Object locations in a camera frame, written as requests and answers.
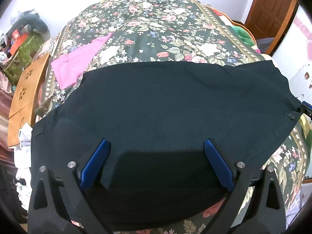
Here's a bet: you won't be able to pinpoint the brown wooden door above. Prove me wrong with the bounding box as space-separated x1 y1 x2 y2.
245 0 292 40

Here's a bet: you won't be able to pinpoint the pink folded garment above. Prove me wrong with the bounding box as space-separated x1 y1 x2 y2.
51 32 113 90

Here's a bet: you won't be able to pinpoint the white crumpled clothing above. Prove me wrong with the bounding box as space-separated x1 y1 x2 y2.
13 123 33 211

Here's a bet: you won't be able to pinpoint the green patterned storage bag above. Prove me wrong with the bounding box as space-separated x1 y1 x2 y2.
1 33 43 86

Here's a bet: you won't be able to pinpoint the wooden folding lap table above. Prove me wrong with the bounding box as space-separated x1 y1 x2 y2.
7 53 50 147

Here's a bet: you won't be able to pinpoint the black pants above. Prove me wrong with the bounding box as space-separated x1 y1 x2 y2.
31 61 302 231

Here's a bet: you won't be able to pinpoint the orange box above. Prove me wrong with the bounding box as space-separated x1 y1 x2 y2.
10 30 28 55

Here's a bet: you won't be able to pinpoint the green and yellow blanket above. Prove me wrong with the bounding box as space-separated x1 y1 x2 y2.
231 22 261 53

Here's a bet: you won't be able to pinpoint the dark floral bedspread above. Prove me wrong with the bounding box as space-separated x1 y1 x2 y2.
35 0 311 233

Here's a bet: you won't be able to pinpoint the grey plush toy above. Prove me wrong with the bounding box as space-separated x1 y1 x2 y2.
6 13 48 39

